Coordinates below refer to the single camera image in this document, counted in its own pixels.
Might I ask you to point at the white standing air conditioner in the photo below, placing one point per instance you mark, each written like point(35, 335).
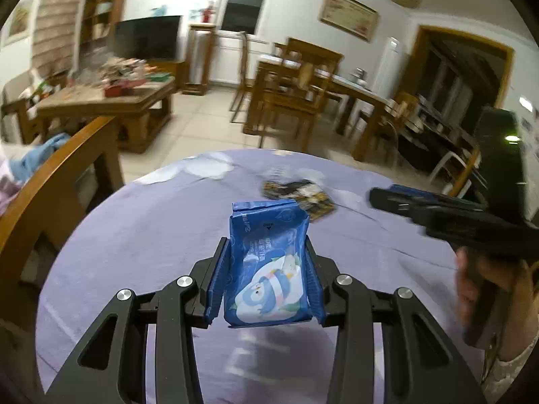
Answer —
point(389, 67)

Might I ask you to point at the window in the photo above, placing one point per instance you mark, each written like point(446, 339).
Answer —
point(244, 8)

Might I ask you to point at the wooden armchair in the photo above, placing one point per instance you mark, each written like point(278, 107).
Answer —
point(17, 109)

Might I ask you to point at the person's right hand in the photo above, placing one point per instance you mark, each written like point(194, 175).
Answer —
point(467, 286)

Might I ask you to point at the pile of small clutter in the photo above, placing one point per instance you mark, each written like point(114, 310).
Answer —
point(113, 71)

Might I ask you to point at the blue cloth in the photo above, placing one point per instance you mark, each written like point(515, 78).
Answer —
point(42, 153)

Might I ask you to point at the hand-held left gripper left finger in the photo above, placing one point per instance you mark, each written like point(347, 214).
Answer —
point(214, 298)

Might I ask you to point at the large framed picture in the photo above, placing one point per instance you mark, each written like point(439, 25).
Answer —
point(347, 14)

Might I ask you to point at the black television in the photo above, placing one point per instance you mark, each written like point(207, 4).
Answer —
point(147, 38)

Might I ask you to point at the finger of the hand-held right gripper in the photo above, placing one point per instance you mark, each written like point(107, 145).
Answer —
point(404, 197)
point(471, 227)

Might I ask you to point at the pink floral cloth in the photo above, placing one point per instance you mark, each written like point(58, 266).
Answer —
point(10, 176)

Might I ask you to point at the white chair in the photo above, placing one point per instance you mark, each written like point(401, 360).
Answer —
point(446, 162)

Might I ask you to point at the wooden dining table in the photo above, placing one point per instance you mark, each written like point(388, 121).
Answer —
point(362, 96)

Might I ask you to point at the wooden television stand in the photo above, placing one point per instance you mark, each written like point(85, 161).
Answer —
point(168, 71)

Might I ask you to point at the red box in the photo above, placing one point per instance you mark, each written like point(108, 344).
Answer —
point(117, 90)

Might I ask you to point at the metal kettle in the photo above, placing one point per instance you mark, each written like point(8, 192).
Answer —
point(358, 78)

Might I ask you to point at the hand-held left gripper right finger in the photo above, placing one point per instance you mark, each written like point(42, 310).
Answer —
point(316, 294)

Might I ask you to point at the green box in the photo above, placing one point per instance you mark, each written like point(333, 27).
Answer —
point(160, 77)

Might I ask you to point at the purple tablecloth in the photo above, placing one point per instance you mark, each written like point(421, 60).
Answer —
point(147, 235)

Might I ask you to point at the black yellow packet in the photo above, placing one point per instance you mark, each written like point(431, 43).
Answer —
point(303, 195)

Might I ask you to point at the small framed picture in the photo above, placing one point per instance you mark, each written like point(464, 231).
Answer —
point(19, 21)

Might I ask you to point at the wooden dining chair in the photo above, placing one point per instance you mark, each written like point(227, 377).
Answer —
point(387, 122)
point(244, 75)
point(294, 101)

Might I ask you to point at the dark low cabinet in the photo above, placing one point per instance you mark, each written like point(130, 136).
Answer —
point(433, 134)

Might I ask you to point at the narrow wooden cabinet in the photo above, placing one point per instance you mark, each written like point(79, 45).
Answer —
point(200, 59)

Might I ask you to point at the wooden bookshelf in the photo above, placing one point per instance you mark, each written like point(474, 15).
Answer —
point(101, 17)

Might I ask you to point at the person's right forearm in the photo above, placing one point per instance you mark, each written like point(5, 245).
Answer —
point(513, 366)

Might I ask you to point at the beige roller blind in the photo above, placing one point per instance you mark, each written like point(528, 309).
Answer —
point(59, 25)

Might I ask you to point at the blue tissue packet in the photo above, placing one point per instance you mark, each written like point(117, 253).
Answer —
point(269, 277)

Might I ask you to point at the wooden coffee table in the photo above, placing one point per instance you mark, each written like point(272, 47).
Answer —
point(105, 109)

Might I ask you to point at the wooden door frame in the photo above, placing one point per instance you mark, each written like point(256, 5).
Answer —
point(507, 71)

